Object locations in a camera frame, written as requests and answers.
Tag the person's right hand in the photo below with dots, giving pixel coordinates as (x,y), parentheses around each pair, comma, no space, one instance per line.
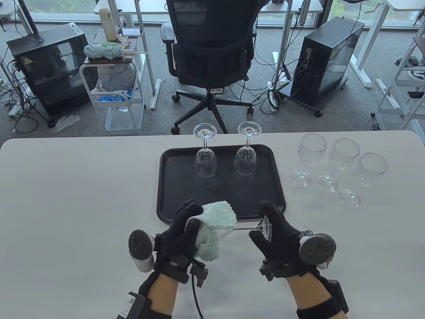
(282,239)

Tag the person's left hand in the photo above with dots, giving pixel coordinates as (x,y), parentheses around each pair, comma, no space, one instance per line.
(174,242)

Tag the clear wine glass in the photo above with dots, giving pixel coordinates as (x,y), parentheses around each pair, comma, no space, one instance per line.
(265,229)
(312,149)
(206,166)
(347,153)
(373,164)
(245,162)

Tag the green fish scale cleaning cloth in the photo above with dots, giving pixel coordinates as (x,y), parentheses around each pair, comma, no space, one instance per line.
(219,214)

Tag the person's right forearm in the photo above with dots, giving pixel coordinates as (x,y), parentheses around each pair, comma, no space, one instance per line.
(305,294)

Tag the person's left forearm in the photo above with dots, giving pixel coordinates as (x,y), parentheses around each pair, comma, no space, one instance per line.
(162,294)

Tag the plain black forearm box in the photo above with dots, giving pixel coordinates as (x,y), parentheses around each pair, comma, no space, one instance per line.
(338,295)

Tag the grey round hand tracker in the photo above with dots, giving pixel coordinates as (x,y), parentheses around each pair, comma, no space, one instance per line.
(139,244)
(317,249)

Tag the black plastic tray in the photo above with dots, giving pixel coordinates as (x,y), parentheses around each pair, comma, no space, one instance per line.
(219,196)

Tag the black box with white label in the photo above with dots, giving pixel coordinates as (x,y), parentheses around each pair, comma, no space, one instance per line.
(131,305)

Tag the white rolling cart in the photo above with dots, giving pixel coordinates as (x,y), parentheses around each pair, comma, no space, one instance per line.
(124,119)

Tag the white power strip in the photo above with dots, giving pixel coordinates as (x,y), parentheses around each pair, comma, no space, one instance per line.
(273,99)

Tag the blue plastic bag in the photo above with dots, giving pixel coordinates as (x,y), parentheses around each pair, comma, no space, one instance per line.
(109,98)

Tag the clear plastic bag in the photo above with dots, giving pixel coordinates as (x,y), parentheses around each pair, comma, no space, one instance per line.
(66,122)

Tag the white plastic bag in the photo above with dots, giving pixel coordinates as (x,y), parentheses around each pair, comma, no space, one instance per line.
(114,78)

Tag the black office chair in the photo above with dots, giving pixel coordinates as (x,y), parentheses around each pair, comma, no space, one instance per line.
(212,56)

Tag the pale green folded umbrella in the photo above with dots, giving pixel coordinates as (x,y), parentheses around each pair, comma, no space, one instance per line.
(103,51)

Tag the black glass-sided computer tower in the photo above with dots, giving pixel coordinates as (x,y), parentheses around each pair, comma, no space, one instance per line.
(49,73)

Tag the flat tablet device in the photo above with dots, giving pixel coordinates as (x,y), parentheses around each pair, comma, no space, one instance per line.
(130,32)

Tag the small black box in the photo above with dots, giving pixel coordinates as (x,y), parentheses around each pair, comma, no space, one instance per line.
(413,60)

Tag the cream cylindrical bottle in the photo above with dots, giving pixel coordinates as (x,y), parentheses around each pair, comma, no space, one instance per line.
(108,23)

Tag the black pole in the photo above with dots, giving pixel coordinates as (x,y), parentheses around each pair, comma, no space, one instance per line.
(27,18)

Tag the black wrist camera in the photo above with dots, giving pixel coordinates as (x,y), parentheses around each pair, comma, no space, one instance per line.
(267,270)
(200,274)

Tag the white shelf frame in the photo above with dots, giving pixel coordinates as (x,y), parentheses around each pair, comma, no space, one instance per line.
(392,82)

